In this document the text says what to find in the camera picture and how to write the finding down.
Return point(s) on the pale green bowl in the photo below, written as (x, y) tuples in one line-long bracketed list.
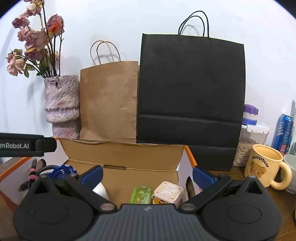
[(290, 160)]

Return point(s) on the white tape roll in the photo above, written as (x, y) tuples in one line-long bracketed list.
[(101, 191)]

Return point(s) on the dried pink rose bouquet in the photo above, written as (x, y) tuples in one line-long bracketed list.
[(43, 41)]

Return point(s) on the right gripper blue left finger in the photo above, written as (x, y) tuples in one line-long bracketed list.
[(82, 187)]

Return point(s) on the blue plastic lid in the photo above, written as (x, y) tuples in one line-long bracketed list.
[(61, 172)]

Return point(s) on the clear food container with seeds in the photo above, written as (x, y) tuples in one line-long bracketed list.
[(249, 136)]

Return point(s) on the pink knitted textured vase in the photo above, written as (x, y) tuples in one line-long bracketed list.
[(62, 105)]

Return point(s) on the brown paper bag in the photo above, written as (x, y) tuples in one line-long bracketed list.
[(108, 101)]

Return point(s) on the orange cardboard box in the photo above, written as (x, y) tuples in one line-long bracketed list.
[(126, 166)]

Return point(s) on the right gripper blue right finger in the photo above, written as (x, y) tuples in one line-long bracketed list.
[(212, 187)]

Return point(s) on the black paper bag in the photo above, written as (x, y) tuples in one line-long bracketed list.
[(191, 91)]

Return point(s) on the yellow bear mug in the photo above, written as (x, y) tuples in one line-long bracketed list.
[(264, 163)]

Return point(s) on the blue soda can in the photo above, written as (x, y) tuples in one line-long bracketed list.
[(283, 132)]

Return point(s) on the purple lidded small jar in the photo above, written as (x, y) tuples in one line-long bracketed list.
[(250, 115)]

